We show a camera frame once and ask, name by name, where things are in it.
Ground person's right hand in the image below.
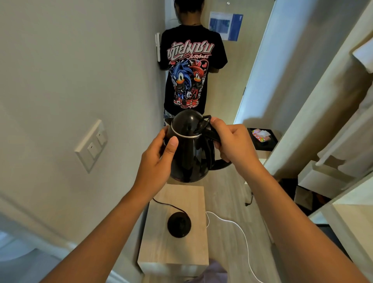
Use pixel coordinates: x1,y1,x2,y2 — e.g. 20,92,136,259
210,117,260,174

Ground black round kettle base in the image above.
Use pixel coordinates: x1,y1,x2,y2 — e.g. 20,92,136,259
167,212,192,238

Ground blue white door notice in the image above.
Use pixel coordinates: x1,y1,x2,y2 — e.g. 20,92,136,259
208,11,244,42

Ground white wardrobe frame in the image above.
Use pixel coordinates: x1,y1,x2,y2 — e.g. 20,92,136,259
264,0,373,283

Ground white wall light switch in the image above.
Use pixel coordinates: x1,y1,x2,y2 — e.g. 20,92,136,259
74,119,108,174

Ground light wooden side table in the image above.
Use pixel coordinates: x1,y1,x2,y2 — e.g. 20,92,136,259
137,184,210,276

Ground black tray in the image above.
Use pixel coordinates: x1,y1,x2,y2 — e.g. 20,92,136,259
247,128,279,152

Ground white cable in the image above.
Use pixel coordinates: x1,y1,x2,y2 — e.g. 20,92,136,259
205,211,264,283

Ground person's left forearm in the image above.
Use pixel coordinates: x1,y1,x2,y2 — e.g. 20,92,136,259
41,186,155,283

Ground person's left hand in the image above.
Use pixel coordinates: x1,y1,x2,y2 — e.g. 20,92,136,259
133,127,179,197

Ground pink patterned packet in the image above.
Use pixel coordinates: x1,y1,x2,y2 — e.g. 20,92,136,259
252,129,271,143

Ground purple grey cloth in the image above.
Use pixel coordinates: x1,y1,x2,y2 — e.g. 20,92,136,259
186,259,228,283

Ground black electric kettle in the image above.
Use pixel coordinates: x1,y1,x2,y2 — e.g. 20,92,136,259
164,109,233,183

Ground wooden door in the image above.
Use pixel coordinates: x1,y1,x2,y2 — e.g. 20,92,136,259
200,0,276,125

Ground person's right forearm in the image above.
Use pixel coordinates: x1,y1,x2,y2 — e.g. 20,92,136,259
236,160,368,283

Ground black power cable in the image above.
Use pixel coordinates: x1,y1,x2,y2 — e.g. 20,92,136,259
153,198,187,215

